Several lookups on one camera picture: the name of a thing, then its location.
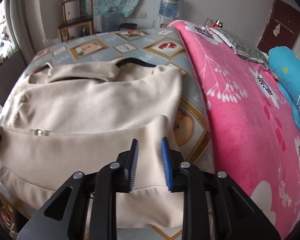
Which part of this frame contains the empty clear water jug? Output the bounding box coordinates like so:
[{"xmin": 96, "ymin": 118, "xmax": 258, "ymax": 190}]
[{"xmin": 101, "ymin": 8, "xmax": 121, "ymax": 32}]

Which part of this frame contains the white water dispenser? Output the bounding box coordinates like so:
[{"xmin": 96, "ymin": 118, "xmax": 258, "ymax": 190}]
[{"xmin": 157, "ymin": 15, "xmax": 176, "ymax": 28}]

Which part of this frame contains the cream zip-up jacket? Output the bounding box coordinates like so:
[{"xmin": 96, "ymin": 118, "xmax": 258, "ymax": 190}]
[{"xmin": 0, "ymin": 59, "xmax": 183, "ymax": 228}]

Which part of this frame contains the pink floral blanket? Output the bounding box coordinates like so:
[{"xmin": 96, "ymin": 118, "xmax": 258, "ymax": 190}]
[{"xmin": 172, "ymin": 20, "xmax": 300, "ymax": 238}]

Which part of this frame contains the blue water bottle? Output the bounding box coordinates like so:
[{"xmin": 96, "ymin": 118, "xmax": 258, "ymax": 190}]
[{"xmin": 158, "ymin": 0, "xmax": 180, "ymax": 18}]

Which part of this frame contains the fruit pattern table cover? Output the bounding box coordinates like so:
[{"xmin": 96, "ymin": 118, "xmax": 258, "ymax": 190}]
[{"xmin": 0, "ymin": 27, "xmax": 214, "ymax": 239}]

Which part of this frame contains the dark red door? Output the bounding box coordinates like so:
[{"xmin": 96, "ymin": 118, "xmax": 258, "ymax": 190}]
[{"xmin": 257, "ymin": 0, "xmax": 300, "ymax": 53}]

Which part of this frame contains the grey sequin pillow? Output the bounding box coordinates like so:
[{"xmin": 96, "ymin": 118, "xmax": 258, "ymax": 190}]
[{"xmin": 210, "ymin": 27, "xmax": 269, "ymax": 68}]

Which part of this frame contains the dark grey cabinet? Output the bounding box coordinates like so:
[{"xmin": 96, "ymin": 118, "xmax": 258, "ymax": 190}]
[{"xmin": 0, "ymin": 50, "xmax": 27, "ymax": 107}]

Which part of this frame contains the wooden chair black seat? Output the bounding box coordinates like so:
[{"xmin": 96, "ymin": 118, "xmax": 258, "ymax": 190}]
[{"xmin": 57, "ymin": 0, "xmax": 94, "ymax": 42}]

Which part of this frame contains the blue pillow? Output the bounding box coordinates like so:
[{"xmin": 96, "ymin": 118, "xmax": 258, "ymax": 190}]
[{"xmin": 268, "ymin": 45, "xmax": 300, "ymax": 136}]

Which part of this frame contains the black rice cooker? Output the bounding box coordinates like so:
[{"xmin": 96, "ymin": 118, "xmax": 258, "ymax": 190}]
[{"xmin": 119, "ymin": 23, "xmax": 138, "ymax": 31}]

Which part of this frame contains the grey curtain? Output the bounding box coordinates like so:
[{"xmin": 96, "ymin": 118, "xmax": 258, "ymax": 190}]
[{"xmin": 4, "ymin": 0, "xmax": 45, "ymax": 63}]

